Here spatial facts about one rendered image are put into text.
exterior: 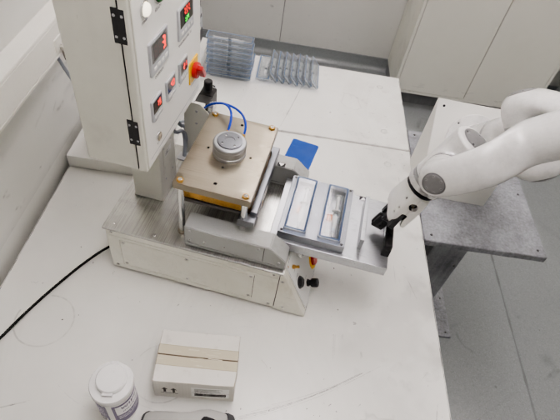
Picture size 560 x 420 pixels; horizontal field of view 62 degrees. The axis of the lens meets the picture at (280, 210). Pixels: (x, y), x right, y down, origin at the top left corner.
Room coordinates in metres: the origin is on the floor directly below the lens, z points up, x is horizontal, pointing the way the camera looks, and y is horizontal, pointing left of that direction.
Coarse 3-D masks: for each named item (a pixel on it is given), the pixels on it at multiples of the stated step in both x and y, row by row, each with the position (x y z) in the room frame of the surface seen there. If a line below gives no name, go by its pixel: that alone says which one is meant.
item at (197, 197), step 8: (184, 192) 0.72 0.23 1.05; (256, 192) 0.76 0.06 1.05; (192, 200) 0.72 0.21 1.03; (200, 200) 0.72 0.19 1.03; (208, 200) 0.71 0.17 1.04; (216, 200) 0.71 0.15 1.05; (216, 208) 0.71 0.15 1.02; (224, 208) 0.71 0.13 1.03; (232, 208) 0.71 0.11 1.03; (240, 208) 0.71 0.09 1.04; (248, 208) 0.71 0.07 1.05
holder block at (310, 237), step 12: (288, 192) 0.83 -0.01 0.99; (324, 192) 0.86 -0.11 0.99; (288, 204) 0.79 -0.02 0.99; (312, 204) 0.81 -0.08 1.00; (348, 204) 0.83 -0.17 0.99; (312, 216) 0.77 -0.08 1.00; (348, 216) 0.79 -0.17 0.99; (312, 228) 0.73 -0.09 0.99; (300, 240) 0.70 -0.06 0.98; (312, 240) 0.70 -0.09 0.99; (324, 240) 0.70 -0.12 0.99
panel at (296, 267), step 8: (296, 256) 0.72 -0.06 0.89; (304, 256) 0.76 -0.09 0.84; (288, 264) 0.67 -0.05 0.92; (296, 264) 0.70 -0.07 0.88; (304, 264) 0.74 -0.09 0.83; (288, 272) 0.65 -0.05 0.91; (296, 272) 0.68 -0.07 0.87; (304, 272) 0.72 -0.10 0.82; (312, 272) 0.76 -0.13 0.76; (296, 280) 0.66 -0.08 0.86; (304, 280) 0.70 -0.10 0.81; (296, 288) 0.65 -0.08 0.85; (304, 288) 0.68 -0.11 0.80; (304, 296) 0.67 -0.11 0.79; (304, 304) 0.65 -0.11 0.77
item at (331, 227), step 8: (328, 192) 0.85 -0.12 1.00; (336, 192) 0.86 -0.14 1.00; (344, 192) 0.86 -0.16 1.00; (328, 200) 0.82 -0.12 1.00; (336, 200) 0.83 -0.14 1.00; (344, 200) 0.84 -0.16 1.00; (328, 208) 0.80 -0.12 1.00; (336, 208) 0.80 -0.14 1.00; (344, 208) 0.81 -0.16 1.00; (328, 216) 0.77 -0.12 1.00; (336, 216) 0.78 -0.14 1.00; (328, 224) 0.74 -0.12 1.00; (336, 224) 0.75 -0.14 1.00; (320, 232) 0.71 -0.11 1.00; (328, 232) 0.72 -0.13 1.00; (336, 232) 0.72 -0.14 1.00
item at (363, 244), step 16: (352, 208) 0.84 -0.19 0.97; (368, 208) 0.86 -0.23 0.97; (272, 224) 0.74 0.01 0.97; (352, 224) 0.79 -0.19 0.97; (368, 224) 0.80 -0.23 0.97; (288, 240) 0.70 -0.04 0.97; (352, 240) 0.74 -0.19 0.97; (368, 240) 0.75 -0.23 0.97; (320, 256) 0.68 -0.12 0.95; (336, 256) 0.68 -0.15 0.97; (352, 256) 0.69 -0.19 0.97; (368, 256) 0.70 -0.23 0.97; (384, 272) 0.67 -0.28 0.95
